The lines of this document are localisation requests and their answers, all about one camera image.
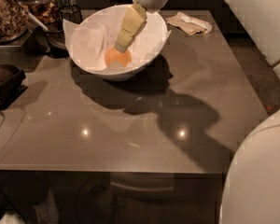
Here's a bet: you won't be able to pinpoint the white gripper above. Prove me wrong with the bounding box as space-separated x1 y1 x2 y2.
115 0 168 53

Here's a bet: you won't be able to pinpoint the orange fruit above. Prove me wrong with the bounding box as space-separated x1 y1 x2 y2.
105 47 132 66

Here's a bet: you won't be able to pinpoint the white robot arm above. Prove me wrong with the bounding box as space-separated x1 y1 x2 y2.
121 43 280 224

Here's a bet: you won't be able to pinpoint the white ceramic bowl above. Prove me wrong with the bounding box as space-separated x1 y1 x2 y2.
65 4 169 82

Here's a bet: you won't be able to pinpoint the white paper bowl liner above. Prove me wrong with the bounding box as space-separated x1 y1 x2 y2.
62 5 172 73

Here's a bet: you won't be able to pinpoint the crumpled paper napkins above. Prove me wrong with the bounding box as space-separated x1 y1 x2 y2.
166 12 213 35

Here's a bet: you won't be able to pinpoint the large glass snack jar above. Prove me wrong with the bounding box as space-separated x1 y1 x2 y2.
0 0 28 43

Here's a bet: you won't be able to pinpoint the dark brown tray device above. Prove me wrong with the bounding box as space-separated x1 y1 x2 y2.
0 64 27 110

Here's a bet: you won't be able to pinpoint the white shoe under table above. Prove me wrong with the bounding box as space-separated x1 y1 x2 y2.
0 189 59 224

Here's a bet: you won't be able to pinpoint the black wire cup holder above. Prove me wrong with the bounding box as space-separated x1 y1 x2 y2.
59 5 82 24

